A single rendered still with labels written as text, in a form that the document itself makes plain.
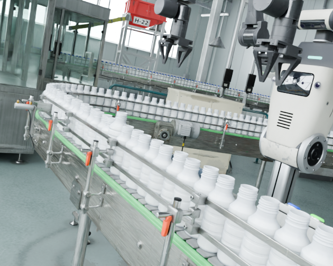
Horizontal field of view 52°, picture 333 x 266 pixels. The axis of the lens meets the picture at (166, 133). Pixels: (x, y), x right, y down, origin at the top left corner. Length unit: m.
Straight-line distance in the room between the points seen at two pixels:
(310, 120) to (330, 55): 0.25
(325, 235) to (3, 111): 3.81
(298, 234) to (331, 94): 0.79
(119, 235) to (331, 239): 0.62
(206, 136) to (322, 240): 2.27
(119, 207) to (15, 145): 3.28
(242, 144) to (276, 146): 1.60
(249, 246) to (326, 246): 0.14
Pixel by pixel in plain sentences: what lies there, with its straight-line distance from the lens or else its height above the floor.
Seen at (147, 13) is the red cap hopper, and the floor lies 2.58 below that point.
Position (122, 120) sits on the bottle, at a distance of 1.15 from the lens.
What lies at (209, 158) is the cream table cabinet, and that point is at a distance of 5.44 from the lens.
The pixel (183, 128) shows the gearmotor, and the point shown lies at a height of 1.00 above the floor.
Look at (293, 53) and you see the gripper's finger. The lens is 0.89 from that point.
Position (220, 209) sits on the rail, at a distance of 0.71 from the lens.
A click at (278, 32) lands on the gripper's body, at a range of 0.88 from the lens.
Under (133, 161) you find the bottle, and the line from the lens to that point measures 1.01.
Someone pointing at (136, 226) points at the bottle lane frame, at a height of 0.94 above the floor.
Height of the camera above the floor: 1.35
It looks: 9 degrees down
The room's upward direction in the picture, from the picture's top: 12 degrees clockwise
